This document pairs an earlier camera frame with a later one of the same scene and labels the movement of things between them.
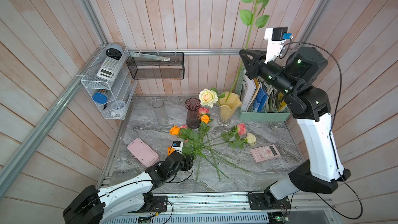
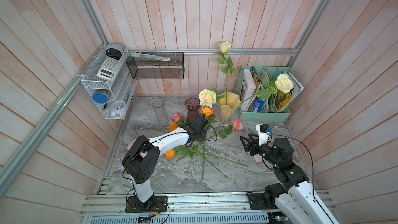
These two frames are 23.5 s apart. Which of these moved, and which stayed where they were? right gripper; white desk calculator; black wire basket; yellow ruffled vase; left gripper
Moved: left gripper; right gripper
Stayed: black wire basket; white desk calculator; yellow ruffled vase
